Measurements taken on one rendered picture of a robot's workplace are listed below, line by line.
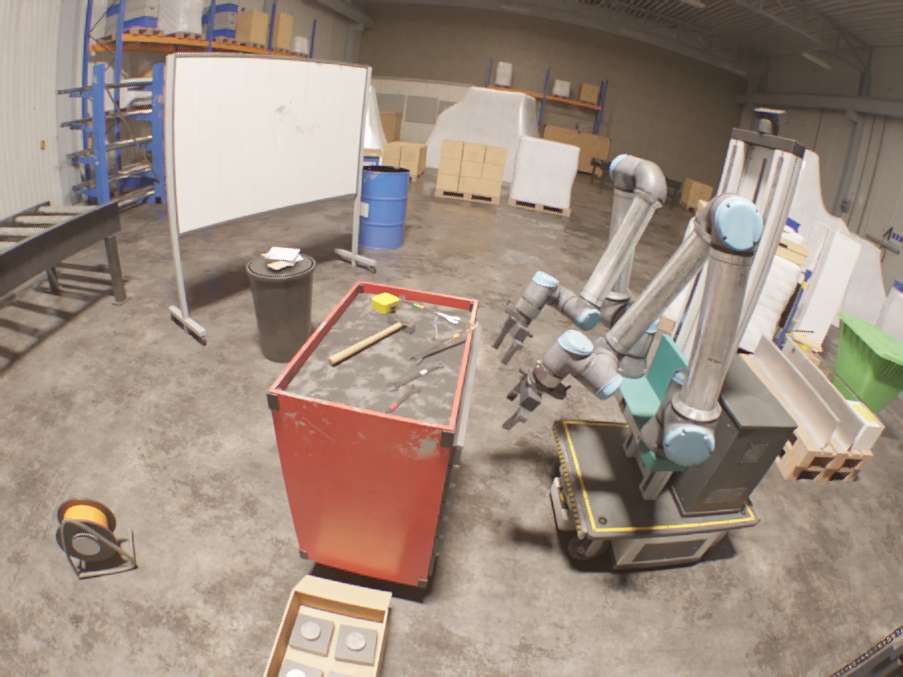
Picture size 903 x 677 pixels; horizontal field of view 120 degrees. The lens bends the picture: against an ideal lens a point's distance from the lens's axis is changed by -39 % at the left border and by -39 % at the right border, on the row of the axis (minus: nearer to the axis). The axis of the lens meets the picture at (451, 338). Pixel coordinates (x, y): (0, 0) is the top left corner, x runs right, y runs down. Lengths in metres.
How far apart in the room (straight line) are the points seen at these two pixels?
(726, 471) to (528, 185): 7.10
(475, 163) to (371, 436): 7.23
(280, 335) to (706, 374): 2.33
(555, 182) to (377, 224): 4.35
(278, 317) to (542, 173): 6.39
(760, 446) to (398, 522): 1.35
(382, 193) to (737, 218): 4.07
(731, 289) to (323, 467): 1.13
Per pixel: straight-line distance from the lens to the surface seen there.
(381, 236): 4.85
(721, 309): 1.10
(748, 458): 1.84
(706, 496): 1.90
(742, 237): 1.05
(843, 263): 4.98
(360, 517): 1.32
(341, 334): 1.38
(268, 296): 2.63
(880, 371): 4.09
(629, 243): 1.56
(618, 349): 1.30
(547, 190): 8.29
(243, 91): 3.27
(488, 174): 8.06
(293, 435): 1.15
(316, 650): 1.52
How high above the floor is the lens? 1.60
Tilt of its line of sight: 30 degrees down
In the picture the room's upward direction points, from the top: 8 degrees clockwise
